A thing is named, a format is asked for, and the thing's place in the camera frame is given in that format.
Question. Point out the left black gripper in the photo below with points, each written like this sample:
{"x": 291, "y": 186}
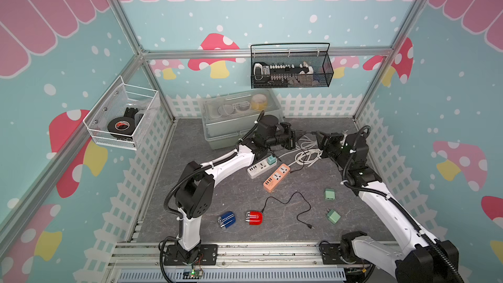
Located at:
{"x": 291, "y": 134}

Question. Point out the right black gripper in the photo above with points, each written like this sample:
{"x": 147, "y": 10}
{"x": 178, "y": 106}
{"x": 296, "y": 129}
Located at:
{"x": 328, "y": 139}

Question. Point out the teal charger adapter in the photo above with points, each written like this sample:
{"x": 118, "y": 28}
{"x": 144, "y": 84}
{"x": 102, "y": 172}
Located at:
{"x": 271, "y": 160}

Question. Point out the green charger adapter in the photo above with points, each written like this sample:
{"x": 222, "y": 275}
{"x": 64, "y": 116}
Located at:
{"x": 329, "y": 194}
{"x": 332, "y": 216}

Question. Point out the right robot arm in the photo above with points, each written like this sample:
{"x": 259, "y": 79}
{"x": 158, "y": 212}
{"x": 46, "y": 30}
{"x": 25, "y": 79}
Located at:
{"x": 421, "y": 257}

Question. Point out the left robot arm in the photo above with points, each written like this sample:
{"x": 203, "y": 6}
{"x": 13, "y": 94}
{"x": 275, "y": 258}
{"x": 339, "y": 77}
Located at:
{"x": 193, "y": 193}

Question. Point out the red electric shaver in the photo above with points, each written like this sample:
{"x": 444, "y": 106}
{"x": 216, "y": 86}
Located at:
{"x": 254, "y": 218}

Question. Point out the blue shaver lower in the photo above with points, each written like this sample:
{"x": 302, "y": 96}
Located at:
{"x": 226, "y": 220}

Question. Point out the yellow tape roll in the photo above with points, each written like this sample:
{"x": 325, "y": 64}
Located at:
{"x": 259, "y": 102}

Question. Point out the white power strip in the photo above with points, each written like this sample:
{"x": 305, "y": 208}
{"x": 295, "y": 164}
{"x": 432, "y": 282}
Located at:
{"x": 259, "y": 168}

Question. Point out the orange power strip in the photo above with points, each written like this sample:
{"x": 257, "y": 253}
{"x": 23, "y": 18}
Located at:
{"x": 276, "y": 177}

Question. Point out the green plastic storage box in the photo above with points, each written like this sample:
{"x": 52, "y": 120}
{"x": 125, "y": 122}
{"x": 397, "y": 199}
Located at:
{"x": 228, "y": 118}

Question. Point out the black power strip in basket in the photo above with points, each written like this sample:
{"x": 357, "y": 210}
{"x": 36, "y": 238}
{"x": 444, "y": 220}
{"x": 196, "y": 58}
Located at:
{"x": 281, "y": 73}

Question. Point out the black tape roll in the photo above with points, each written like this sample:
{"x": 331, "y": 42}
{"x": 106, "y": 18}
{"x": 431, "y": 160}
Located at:
{"x": 122, "y": 128}

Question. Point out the black wire mesh basket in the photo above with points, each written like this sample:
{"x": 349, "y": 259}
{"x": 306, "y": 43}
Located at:
{"x": 313, "y": 54}

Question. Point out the clear acrylic wall bin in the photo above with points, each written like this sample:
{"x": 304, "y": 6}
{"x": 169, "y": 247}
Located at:
{"x": 123, "y": 100}

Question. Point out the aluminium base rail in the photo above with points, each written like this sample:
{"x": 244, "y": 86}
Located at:
{"x": 235, "y": 262}

